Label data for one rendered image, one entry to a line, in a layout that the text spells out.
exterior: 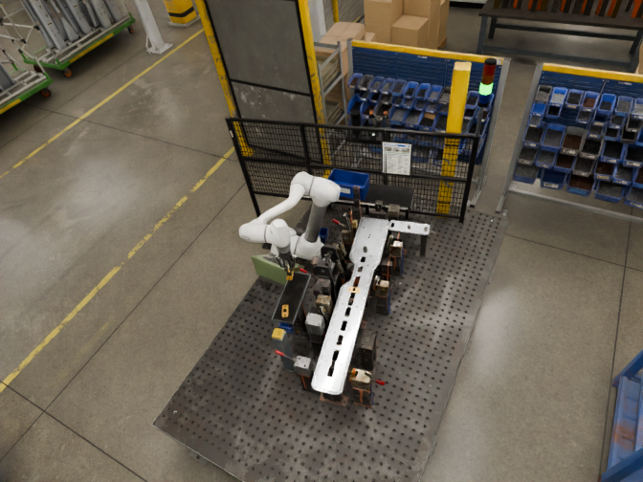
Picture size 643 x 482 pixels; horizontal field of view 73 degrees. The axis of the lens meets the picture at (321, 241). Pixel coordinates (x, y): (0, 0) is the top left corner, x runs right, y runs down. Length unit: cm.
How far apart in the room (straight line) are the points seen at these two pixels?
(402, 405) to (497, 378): 115
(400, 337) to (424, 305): 31
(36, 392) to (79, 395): 41
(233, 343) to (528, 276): 269
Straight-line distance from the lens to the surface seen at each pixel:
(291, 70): 464
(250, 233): 246
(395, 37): 667
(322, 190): 284
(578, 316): 429
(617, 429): 371
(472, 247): 357
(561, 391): 391
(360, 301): 286
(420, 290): 329
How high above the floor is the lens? 341
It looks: 49 degrees down
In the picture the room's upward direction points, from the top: 10 degrees counter-clockwise
